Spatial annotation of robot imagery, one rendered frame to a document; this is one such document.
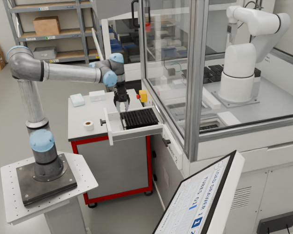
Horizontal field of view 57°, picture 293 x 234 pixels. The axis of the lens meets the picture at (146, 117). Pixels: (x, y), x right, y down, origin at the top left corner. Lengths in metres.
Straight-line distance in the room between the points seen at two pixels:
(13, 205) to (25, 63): 0.71
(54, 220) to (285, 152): 1.33
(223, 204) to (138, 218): 1.51
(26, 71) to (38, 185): 0.60
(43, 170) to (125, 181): 0.85
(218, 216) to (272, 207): 1.13
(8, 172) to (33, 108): 0.45
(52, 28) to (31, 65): 4.16
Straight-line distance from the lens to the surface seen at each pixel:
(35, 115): 1.51
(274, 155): 1.55
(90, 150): 1.96
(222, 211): 0.80
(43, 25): 5.43
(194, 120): 1.16
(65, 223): 1.77
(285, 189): 1.83
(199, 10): 1.00
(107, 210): 2.36
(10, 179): 1.69
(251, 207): 1.80
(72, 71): 1.30
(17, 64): 1.29
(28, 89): 1.44
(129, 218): 2.28
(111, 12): 2.29
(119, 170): 2.11
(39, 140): 1.44
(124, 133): 1.62
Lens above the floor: 1.79
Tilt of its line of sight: 31 degrees down
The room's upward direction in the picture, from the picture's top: 3 degrees counter-clockwise
